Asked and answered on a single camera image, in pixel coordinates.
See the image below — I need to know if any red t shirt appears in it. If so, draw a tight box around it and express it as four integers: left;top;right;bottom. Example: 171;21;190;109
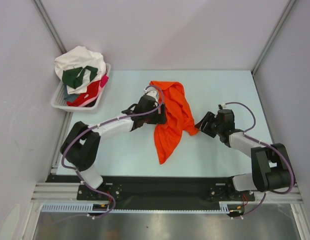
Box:
66;80;102;107

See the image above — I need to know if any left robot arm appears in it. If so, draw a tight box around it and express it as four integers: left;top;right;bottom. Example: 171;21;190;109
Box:
60;93;167;200

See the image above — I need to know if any pink garment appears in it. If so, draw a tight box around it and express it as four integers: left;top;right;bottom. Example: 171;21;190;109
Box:
99;74;109;89

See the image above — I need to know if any white slotted cable duct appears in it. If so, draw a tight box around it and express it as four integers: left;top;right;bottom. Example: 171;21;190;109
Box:
41;202;240;214

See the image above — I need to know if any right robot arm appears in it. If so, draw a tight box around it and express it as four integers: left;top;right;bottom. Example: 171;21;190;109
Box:
195;109;295;201

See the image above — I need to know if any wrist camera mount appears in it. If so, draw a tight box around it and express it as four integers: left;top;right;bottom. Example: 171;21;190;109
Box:
144;86;160;102
218;103;227;110

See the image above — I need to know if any grey t shirt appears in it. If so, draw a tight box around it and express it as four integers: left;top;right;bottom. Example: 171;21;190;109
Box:
63;85;80;102

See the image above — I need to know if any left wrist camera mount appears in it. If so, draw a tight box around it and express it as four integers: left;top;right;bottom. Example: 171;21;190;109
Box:
144;86;160;102

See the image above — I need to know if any orange t shirt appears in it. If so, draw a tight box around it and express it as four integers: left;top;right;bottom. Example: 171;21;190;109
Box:
149;81;199;165

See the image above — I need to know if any green and white t shirt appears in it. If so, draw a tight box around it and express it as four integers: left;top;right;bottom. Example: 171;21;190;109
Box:
61;65;98;89

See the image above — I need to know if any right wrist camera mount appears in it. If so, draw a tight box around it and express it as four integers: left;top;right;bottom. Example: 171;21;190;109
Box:
218;103;227;110

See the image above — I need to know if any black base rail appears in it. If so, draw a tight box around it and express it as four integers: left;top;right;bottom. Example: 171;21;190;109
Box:
46;174;256;211

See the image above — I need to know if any white plastic basket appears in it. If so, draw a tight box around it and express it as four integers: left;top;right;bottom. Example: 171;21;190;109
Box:
50;62;112;114

